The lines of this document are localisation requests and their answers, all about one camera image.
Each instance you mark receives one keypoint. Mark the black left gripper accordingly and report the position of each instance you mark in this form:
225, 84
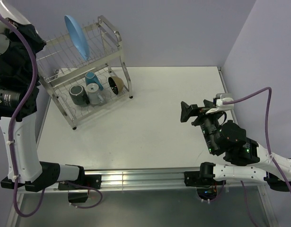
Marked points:
38, 43

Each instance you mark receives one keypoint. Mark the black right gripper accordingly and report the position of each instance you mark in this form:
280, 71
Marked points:
188, 110

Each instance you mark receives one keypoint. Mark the black mug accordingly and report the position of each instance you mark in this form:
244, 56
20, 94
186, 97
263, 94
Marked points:
79, 95

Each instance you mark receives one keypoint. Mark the light blue plate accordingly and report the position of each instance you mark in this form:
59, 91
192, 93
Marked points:
77, 36

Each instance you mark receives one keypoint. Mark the white mug blue handle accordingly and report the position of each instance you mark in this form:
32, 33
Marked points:
91, 77

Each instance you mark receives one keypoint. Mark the light grey cup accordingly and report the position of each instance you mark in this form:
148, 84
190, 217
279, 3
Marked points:
94, 94

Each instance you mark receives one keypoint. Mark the black bowl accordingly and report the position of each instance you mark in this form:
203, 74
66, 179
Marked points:
116, 84

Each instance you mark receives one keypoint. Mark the white plate green rim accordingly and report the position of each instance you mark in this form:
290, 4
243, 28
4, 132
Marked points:
8, 11

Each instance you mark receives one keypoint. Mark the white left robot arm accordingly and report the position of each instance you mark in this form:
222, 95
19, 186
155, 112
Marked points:
25, 169

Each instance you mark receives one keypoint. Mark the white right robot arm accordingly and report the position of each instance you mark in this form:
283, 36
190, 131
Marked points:
246, 160

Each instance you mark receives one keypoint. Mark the stainless steel dish rack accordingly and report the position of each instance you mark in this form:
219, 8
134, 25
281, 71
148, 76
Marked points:
61, 66

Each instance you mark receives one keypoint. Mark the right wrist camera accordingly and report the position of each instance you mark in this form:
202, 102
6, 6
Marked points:
219, 103

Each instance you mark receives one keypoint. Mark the aluminium mounting rail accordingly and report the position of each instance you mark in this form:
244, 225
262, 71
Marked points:
173, 178

